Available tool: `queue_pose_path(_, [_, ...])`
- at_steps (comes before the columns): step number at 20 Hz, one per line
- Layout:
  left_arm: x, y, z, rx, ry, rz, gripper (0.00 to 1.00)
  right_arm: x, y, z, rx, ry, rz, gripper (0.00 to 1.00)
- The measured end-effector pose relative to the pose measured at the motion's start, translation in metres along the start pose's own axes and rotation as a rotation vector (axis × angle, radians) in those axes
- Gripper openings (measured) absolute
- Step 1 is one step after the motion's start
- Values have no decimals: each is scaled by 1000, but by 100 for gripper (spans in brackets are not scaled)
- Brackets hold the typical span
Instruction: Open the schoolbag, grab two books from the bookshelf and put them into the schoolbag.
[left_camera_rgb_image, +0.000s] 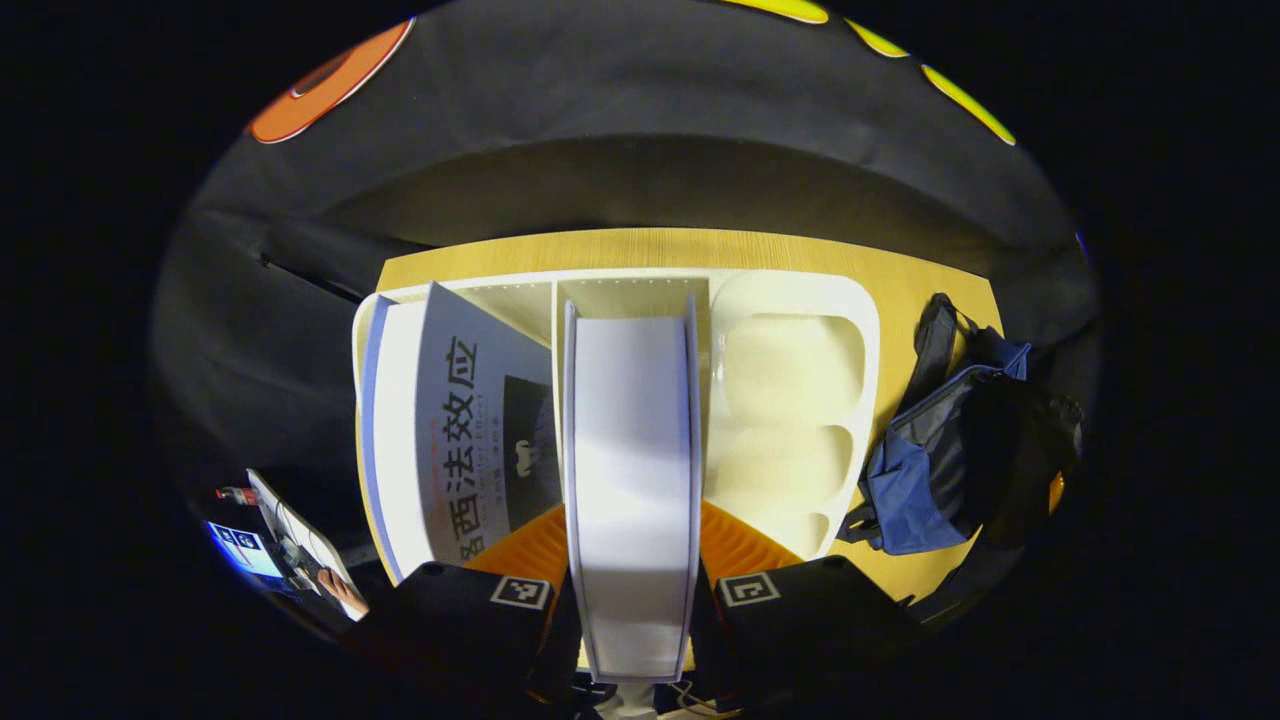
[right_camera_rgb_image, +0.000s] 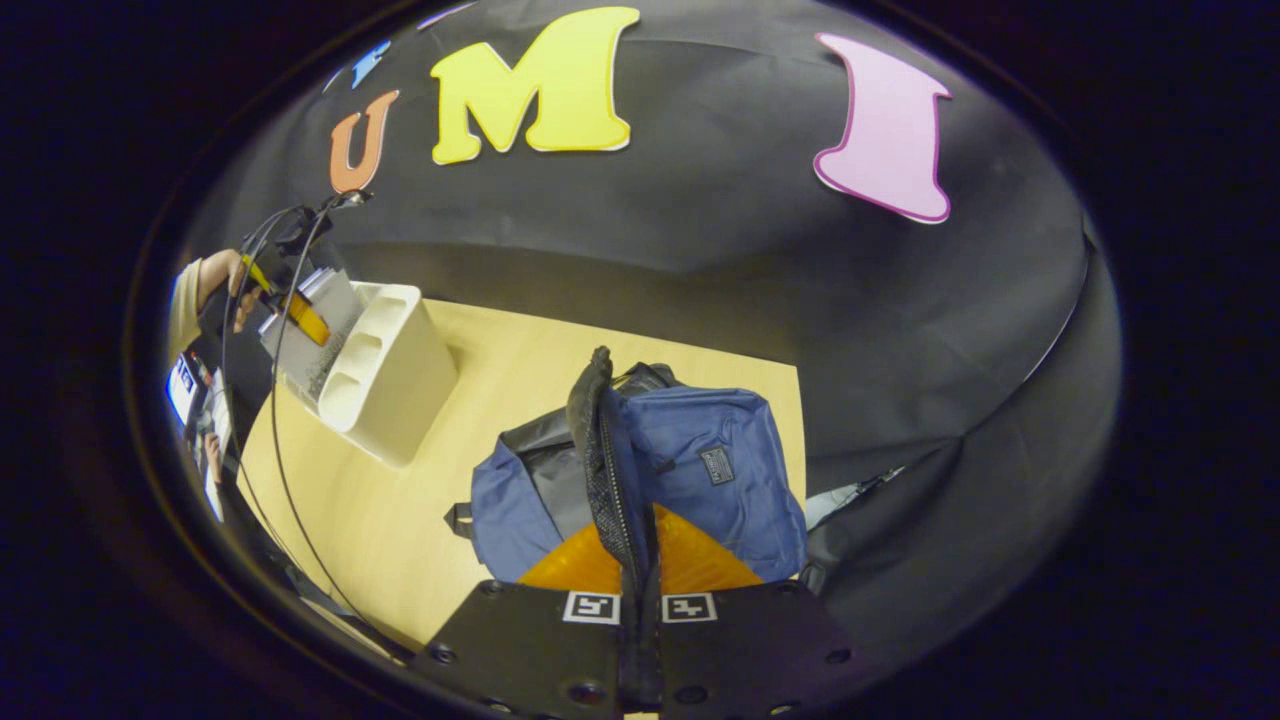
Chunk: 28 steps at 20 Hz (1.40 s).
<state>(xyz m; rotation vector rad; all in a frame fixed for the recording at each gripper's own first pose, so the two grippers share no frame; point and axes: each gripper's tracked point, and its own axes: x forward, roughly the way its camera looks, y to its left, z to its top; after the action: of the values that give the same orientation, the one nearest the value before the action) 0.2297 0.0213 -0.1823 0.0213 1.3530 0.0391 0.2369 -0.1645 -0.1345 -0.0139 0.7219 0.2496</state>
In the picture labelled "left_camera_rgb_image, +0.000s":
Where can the white cover book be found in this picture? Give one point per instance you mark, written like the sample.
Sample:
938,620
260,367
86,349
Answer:
630,450

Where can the black backdrop cloth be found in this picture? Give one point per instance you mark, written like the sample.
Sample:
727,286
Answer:
620,100

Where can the white plastic bookshelf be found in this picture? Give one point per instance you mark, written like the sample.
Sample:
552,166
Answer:
790,380

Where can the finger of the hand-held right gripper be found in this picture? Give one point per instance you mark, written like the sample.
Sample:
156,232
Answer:
1056,492

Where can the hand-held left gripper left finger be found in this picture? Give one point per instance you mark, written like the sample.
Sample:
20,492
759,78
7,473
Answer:
450,630

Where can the blue schoolbag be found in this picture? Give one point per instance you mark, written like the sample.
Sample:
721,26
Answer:
920,480

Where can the grey cover book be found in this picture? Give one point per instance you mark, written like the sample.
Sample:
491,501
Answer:
470,420

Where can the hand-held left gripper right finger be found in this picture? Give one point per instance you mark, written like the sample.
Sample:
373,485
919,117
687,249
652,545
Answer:
810,630

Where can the red bottle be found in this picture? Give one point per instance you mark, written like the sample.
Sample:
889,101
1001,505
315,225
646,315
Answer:
236,495

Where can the blue lit screen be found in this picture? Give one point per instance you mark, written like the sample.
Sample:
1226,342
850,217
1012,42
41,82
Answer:
243,550

